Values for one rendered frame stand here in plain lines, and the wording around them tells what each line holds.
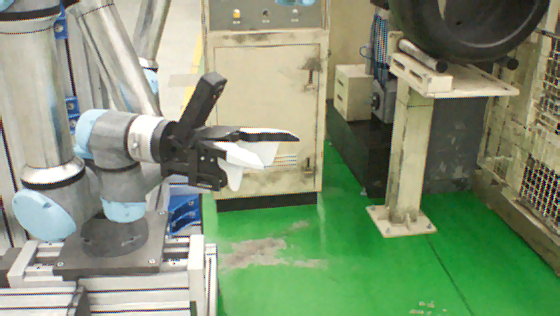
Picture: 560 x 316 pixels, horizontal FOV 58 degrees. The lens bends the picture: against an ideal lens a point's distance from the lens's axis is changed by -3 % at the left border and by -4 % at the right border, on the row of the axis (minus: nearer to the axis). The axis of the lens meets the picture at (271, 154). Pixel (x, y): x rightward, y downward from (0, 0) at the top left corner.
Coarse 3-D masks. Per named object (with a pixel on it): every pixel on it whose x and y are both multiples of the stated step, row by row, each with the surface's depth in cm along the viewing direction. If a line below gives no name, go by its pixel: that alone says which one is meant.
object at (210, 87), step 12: (216, 72) 76; (204, 84) 74; (216, 84) 74; (192, 96) 75; (204, 96) 74; (216, 96) 76; (192, 108) 75; (204, 108) 76; (180, 120) 77; (192, 120) 76; (204, 120) 79; (180, 132) 77
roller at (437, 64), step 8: (400, 40) 205; (408, 40) 202; (400, 48) 204; (408, 48) 197; (416, 48) 192; (416, 56) 190; (424, 56) 184; (432, 56) 180; (432, 64) 178; (440, 64) 175; (440, 72) 176
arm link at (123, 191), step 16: (112, 176) 83; (128, 176) 84; (144, 176) 89; (160, 176) 93; (112, 192) 85; (128, 192) 85; (144, 192) 89; (112, 208) 86; (128, 208) 86; (144, 208) 90
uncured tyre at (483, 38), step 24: (408, 0) 168; (432, 0) 164; (504, 0) 195; (528, 0) 185; (408, 24) 175; (432, 24) 168; (480, 24) 199; (504, 24) 193; (528, 24) 173; (432, 48) 175; (456, 48) 173; (480, 48) 174; (504, 48) 176
